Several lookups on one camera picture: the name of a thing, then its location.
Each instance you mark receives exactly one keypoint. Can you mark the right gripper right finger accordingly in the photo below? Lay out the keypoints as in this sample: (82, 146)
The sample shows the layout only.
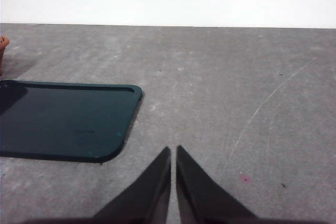
(199, 197)

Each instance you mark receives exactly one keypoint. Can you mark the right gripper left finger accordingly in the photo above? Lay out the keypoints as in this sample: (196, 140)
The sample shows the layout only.
(147, 195)

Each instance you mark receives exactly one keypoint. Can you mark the dark green rectangular tray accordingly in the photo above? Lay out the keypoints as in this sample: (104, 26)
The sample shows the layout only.
(65, 121)

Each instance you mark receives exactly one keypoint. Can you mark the brown wicker basket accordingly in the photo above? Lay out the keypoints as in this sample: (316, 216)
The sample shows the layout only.
(3, 48)

